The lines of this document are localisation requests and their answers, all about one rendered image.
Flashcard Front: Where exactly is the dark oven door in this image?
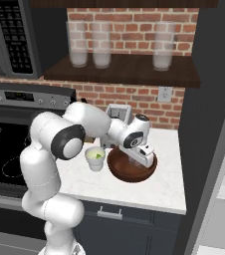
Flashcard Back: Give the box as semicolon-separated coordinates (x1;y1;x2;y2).
0;192;49;255

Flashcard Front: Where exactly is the grey stove control panel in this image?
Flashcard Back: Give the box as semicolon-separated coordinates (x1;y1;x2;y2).
0;82;78;116

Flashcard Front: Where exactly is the narrow dark blue cupboard front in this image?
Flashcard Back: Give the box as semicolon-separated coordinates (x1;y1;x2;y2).
149;210;182;255

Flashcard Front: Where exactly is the black hob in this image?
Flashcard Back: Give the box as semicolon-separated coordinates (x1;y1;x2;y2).
0;112;67;191

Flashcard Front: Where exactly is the grey microwave oven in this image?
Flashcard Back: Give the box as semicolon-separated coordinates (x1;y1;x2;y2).
0;0;45;80

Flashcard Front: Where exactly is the silver toaster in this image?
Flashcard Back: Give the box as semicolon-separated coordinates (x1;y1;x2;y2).
99;103;135;149

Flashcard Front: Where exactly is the grey fridge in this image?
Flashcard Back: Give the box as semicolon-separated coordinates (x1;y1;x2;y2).
183;71;225;255

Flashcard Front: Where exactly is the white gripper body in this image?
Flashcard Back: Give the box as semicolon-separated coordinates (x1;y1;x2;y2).
127;149;156;168

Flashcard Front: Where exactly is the silver drawer handle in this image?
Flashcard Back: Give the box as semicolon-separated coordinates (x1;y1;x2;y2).
97;205;124;221

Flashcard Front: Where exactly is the pale ice cube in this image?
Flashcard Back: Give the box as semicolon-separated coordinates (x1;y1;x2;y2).
127;156;141;168

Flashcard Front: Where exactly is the grey wall socket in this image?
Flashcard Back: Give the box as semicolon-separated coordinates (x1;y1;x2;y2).
156;86;174;104

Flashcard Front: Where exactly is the dark tall cupboard panel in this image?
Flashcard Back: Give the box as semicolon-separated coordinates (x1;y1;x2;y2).
176;0;225;255

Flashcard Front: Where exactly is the white glass of lemonade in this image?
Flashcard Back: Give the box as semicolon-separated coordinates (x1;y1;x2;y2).
84;145;107;172

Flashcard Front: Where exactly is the dark wooden cupboard underside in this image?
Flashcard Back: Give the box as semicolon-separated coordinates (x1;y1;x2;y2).
29;0;219;9

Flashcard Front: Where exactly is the dark blue drawer front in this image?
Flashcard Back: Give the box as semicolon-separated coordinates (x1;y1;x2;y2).
80;199;156;227

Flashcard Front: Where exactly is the clear tall glass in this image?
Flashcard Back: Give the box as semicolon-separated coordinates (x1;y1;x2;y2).
66;20;90;69
151;21;176;73
90;21;113;70

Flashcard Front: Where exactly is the dark wooden shelf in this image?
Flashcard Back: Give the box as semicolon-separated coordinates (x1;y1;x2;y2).
43;53;202;89

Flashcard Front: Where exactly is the brown wooden bowl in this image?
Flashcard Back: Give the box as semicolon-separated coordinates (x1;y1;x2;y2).
107;146;158;183

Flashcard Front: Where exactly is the dark blue cupboard door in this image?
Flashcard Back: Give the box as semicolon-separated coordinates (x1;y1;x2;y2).
73;221;152;255

